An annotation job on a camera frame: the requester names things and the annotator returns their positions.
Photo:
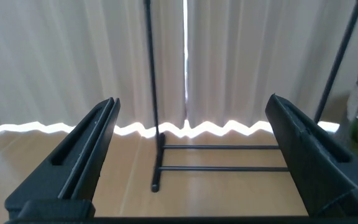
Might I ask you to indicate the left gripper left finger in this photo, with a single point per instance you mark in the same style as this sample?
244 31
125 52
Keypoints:
42 186

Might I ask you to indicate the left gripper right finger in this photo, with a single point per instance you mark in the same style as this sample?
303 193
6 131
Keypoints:
315 168

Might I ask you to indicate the black clothes rack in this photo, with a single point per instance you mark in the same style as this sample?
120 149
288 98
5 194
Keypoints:
159 161

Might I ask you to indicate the beige curtain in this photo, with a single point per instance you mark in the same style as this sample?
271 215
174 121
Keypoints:
57 62

